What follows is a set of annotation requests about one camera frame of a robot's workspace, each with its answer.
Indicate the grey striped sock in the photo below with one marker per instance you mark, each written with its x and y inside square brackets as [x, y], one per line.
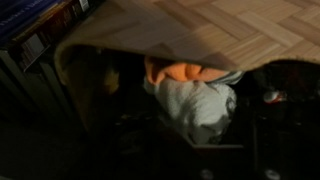
[233, 77]

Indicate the white terry sock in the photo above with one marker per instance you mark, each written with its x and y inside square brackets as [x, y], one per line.
[193, 106]

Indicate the red white patterned sock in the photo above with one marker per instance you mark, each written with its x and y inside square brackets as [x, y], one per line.
[273, 96]

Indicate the dark picture cover book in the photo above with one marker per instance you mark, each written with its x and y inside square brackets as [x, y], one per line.
[50, 30]

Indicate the wooden parquet table top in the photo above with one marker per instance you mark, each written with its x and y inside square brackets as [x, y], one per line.
[233, 30]

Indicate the black fuzzy sock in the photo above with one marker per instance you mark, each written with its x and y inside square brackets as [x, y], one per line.
[290, 76]

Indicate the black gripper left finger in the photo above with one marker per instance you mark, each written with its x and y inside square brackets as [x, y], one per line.
[100, 156]

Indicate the navy book with title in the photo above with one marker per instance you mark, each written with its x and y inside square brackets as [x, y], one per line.
[20, 16]

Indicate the orange sock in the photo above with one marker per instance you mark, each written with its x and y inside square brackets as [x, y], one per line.
[180, 71]

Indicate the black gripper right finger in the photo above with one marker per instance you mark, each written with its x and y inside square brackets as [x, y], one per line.
[138, 150]

